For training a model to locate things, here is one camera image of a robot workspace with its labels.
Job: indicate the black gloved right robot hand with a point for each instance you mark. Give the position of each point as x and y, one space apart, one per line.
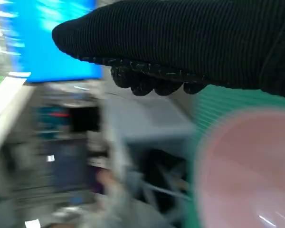
180 40

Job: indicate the pink bowl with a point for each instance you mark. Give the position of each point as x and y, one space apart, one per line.
247 171

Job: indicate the green cutting mat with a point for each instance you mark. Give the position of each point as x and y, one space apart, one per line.
211 102

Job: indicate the grey chair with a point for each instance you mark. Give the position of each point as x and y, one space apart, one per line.
156 123

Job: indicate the blue-screen monitor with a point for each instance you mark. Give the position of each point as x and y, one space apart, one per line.
50 59

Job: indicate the white desk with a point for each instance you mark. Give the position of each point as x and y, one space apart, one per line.
7 109

